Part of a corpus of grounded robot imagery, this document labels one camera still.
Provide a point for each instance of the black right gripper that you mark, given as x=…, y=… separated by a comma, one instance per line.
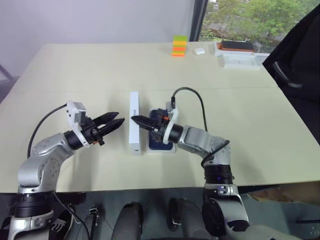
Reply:
x=162, y=125

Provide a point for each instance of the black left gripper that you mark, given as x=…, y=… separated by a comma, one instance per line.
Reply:
x=91, y=132

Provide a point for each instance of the white phone box lid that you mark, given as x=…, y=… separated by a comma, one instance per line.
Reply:
x=134, y=140

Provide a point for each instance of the dark blue smartphone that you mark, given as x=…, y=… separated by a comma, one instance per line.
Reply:
x=160, y=146

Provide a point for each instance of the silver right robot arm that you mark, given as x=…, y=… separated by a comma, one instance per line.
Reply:
x=200, y=140

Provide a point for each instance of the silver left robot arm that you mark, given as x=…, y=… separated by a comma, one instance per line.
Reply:
x=42, y=162

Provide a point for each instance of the white phone box base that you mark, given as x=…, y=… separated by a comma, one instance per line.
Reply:
x=175, y=148

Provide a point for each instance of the clear plastic container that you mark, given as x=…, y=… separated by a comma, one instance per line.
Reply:
x=240, y=62

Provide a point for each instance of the green and orange block stack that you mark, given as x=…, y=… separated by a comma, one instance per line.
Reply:
x=179, y=46

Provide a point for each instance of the white earbuds case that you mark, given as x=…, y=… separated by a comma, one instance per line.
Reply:
x=199, y=51

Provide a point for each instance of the dark rounded leg shape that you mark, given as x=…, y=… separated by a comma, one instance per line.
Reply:
x=190, y=220
x=130, y=222

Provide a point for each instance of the black white striped sneaker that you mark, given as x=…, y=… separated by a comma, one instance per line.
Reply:
x=60, y=227

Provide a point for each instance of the orange and black device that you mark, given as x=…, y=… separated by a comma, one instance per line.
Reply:
x=236, y=45

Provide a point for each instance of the brown trousers leg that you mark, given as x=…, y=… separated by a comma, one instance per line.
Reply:
x=287, y=195

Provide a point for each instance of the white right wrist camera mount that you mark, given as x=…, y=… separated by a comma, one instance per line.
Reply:
x=172, y=120

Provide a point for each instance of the black metal floor bracket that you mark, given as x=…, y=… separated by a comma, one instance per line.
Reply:
x=93, y=220

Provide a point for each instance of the grey metal frame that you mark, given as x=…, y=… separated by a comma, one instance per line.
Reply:
x=6, y=82

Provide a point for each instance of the dark window frame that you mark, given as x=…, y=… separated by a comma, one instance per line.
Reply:
x=198, y=20

